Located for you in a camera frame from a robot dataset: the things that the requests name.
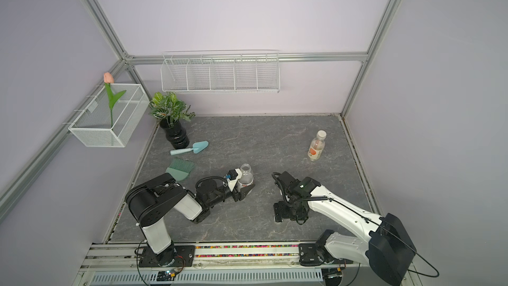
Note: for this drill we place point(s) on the clear bottle yellow white label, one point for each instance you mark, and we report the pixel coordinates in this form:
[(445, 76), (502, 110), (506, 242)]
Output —
[(247, 176)]

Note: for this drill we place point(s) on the light blue plastic trowel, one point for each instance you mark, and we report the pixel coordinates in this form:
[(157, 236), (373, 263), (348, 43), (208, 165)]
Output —
[(196, 148)]

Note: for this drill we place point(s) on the green hand brush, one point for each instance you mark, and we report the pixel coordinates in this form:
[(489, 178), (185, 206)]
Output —
[(181, 166)]

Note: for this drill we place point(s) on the white wire basket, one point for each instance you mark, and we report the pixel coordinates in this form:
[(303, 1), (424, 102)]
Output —
[(92, 127)]

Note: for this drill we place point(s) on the green artificial leafy plant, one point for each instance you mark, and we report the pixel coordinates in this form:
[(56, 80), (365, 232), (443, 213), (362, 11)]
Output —
[(168, 109)]

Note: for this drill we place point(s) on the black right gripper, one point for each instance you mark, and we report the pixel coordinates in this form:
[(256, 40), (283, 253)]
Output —
[(280, 214)]

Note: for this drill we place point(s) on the clear bottle red cream label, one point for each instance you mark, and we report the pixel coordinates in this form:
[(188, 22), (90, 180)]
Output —
[(317, 145)]

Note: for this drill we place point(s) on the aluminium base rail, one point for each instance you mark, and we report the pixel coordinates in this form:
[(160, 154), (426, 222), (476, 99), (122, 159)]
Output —
[(202, 254)]

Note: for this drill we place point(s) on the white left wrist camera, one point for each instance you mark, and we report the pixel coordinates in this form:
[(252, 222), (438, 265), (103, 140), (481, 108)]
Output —
[(232, 178)]

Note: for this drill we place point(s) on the black glossy plant vase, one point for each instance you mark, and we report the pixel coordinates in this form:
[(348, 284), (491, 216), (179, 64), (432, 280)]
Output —
[(175, 133)]

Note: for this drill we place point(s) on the aluminium frame profiles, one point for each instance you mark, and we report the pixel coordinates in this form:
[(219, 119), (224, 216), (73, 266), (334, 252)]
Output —
[(14, 192)]

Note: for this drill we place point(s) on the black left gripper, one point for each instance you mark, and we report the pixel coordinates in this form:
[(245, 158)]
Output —
[(243, 192)]

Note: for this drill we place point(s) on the white wire wall shelf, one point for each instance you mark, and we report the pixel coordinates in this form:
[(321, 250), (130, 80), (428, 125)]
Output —
[(221, 71)]

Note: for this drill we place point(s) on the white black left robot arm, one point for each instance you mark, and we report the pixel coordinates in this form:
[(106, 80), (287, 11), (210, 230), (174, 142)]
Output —
[(151, 201)]

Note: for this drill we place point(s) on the grey slotted cable duct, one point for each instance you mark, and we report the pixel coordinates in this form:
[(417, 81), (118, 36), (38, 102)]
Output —
[(208, 277)]

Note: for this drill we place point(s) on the pink artificial tulip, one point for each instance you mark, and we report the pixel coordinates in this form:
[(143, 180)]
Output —
[(112, 97)]

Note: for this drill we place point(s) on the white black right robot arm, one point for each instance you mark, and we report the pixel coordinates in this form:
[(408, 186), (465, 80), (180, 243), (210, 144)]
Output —
[(382, 243)]

